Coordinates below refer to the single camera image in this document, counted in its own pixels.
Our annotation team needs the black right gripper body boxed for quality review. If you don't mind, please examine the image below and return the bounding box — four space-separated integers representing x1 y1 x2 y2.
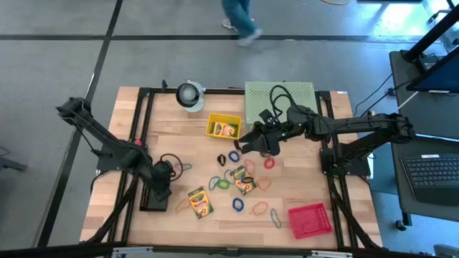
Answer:
250 120 302 144

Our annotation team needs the black keyboard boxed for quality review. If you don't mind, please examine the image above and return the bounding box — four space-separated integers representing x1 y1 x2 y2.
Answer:
400 153 459 207

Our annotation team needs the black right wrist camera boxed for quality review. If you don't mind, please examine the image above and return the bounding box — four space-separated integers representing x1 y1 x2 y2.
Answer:
258 109 281 127

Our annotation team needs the black floor cable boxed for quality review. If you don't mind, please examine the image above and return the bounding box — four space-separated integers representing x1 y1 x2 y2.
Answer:
353 73 410 125

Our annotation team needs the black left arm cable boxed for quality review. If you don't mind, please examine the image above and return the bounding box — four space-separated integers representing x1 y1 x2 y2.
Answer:
159 153 184 182

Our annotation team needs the yellow Crayola crayon box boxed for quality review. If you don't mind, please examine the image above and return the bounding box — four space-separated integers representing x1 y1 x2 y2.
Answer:
210 122 240 138
187 186 214 220
229 165 257 196

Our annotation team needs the white cable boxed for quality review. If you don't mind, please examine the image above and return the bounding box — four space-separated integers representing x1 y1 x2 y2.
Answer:
392 91 420 115

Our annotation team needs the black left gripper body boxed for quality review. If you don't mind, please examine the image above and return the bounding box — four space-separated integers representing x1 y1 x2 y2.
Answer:
150 160 176 193

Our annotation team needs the black crossbeam with silver brackets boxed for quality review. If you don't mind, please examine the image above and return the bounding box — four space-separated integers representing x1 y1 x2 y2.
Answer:
0 242 459 258

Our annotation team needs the light blue rubber band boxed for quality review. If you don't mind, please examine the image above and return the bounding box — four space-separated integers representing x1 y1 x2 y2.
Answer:
270 208 283 229

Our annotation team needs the black monitor pole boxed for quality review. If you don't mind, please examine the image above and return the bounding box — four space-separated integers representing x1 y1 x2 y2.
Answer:
401 6 459 62

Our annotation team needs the yellow plastic basket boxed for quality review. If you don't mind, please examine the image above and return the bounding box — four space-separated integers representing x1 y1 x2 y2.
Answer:
205 113 242 140

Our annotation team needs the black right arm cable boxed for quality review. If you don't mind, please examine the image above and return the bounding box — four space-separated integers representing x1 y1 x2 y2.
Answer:
268 85 306 119

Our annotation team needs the red plastic basket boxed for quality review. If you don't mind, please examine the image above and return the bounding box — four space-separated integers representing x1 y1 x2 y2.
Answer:
287 202 333 240

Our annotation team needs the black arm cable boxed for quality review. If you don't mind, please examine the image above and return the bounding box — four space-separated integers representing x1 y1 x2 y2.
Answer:
159 153 184 182
268 85 306 119

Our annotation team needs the gray chair leg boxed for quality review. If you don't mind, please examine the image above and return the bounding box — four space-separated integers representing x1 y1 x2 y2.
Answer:
0 156 29 173

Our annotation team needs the pink rubber band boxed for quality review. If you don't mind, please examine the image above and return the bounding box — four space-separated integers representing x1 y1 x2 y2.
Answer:
302 217 318 234

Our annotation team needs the green perforated metal shelf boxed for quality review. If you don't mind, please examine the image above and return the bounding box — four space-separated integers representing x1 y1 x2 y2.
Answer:
245 81 320 125

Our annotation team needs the black plastic basket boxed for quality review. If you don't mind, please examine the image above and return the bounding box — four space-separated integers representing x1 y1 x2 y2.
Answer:
138 173 171 212

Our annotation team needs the black keyboard desk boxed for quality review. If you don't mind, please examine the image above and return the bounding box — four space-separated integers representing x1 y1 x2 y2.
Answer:
390 132 459 226

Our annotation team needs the black computer screen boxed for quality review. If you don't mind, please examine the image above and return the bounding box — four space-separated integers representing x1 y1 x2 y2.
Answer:
406 46 459 95

